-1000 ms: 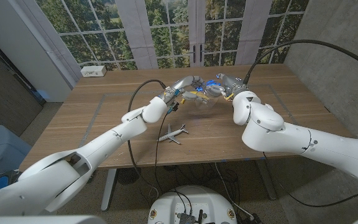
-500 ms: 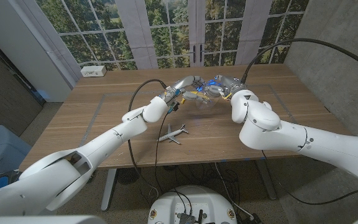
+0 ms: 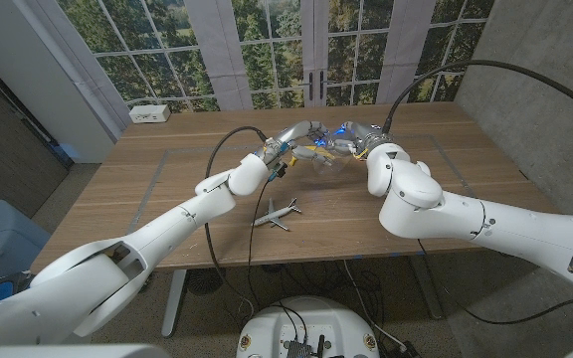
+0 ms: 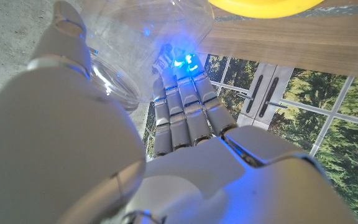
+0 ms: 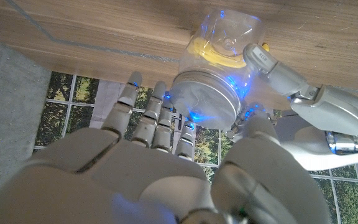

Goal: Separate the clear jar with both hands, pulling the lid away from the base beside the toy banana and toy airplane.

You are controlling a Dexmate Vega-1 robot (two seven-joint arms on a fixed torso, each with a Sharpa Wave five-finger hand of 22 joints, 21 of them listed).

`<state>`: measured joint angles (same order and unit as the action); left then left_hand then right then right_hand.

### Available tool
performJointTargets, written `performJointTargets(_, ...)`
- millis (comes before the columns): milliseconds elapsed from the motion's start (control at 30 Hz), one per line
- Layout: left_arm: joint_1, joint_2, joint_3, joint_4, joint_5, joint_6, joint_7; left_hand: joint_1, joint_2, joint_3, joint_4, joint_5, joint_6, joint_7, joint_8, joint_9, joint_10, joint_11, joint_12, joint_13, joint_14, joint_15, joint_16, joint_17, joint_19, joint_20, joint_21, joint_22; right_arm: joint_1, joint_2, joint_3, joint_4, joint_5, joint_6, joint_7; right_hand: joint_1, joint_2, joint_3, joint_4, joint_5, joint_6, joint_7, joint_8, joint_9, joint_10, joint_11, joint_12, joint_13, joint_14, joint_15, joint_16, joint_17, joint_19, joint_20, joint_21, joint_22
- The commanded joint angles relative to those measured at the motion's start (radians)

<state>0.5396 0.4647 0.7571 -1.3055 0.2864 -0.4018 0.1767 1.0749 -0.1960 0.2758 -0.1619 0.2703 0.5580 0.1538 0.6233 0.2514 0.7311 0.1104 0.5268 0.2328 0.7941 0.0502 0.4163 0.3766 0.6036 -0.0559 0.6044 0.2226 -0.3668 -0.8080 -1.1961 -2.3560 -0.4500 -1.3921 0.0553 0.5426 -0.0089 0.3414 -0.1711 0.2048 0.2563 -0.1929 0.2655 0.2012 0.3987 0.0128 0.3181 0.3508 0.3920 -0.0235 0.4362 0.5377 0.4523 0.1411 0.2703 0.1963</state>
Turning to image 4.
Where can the clear jar base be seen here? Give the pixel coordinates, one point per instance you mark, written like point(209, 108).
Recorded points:
point(129, 28)

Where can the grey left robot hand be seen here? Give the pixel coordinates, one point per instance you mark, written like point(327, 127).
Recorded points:
point(57, 149)

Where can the printed window backdrop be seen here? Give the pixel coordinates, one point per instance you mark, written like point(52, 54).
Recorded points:
point(306, 102)

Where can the yellow toy banana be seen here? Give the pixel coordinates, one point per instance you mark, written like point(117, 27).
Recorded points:
point(259, 7)

